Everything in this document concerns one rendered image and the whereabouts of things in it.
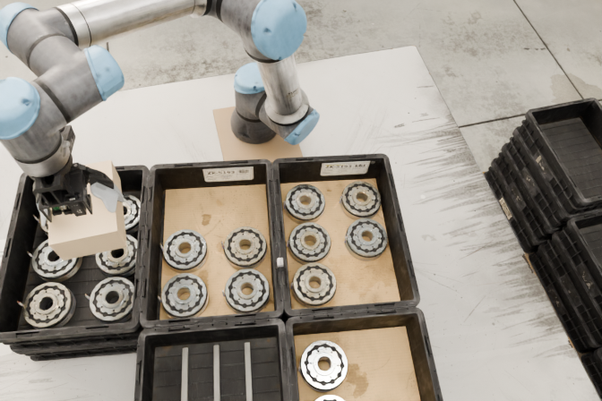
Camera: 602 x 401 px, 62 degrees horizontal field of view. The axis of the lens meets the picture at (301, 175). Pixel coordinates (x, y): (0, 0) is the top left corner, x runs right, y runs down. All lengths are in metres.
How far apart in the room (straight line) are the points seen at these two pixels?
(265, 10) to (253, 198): 0.53
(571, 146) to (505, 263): 0.76
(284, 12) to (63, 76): 0.41
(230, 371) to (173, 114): 0.84
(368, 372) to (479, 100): 1.91
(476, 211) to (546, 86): 1.59
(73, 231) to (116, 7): 0.41
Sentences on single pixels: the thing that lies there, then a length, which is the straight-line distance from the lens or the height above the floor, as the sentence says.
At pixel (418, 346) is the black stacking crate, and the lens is 1.17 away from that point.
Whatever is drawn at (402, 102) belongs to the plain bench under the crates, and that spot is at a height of 0.70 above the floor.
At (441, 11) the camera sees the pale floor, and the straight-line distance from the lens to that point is 3.24.
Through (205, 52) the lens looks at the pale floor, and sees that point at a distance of 2.82.
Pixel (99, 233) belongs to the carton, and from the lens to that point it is 1.00.
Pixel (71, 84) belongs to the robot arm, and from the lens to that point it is 0.79.
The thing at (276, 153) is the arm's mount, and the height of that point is 0.73.
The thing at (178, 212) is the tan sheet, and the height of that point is 0.83.
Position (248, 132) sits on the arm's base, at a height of 0.77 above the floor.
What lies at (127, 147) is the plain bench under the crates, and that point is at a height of 0.70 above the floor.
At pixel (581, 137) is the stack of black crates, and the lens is 2.21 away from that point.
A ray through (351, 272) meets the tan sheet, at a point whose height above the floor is 0.83.
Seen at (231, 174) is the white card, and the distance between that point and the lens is 1.29.
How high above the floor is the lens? 1.99
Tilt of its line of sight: 59 degrees down
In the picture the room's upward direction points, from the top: 7 degrees clockwise
